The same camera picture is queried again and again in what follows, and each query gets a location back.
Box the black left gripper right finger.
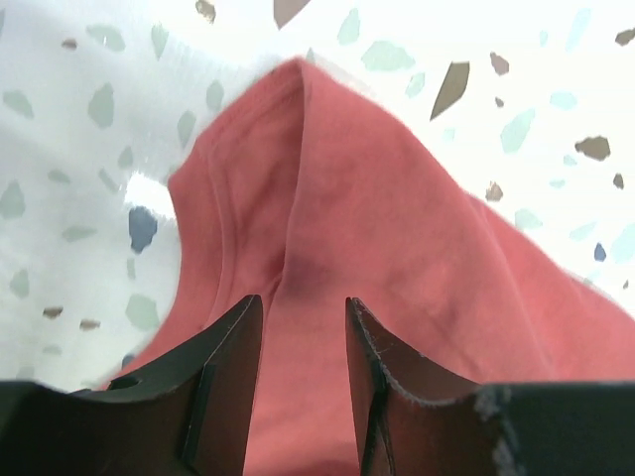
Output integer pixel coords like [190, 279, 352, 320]
[346, 298, 634, 475]

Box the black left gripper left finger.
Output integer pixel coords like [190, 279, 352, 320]
[1, 296, 262, 475]

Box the salmon pink t shirt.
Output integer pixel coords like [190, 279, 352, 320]
[134, 59, 634, 475]

